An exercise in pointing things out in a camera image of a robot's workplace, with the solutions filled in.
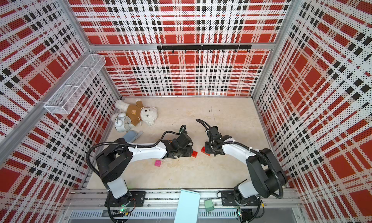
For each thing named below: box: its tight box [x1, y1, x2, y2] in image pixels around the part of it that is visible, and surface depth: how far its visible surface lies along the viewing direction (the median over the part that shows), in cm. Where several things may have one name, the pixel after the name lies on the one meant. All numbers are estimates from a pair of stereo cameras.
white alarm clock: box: [114, 112, 132, 133], surface depth 95 cm
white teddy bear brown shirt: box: [110, 99, 159, 128], surface depth 104 cm
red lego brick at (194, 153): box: [191, 150, 199, 158], surface depth 90 cm
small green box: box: [203, 199, 215, 212], surface depth 72 cm
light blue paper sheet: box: [173, 188, 201, 223], surface depth 70 cm
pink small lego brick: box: [154, 159, 162, 168], surface depth 87 cm
